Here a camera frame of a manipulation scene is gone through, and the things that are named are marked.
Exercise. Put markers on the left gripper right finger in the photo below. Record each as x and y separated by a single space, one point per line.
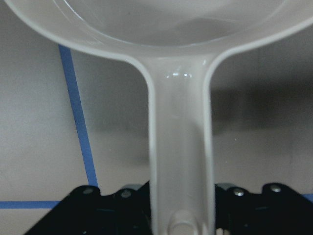
276 210

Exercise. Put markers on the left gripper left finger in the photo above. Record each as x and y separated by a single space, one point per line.
84 211

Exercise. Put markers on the beige plastic dustpan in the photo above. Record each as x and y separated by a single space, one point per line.
176 45

